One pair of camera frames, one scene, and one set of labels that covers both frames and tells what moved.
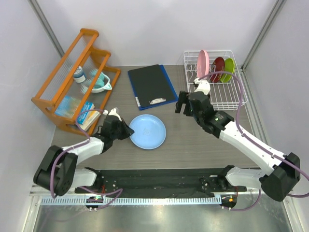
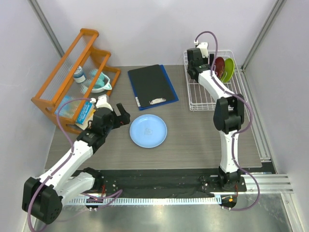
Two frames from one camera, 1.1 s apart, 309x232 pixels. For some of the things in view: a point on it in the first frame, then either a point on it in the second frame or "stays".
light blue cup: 103,84 stays
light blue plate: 149,131 stays
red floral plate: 218,65 stays
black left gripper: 127,131 -> 123,121
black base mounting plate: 194,182 stays
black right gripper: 183,98 -> 211,58
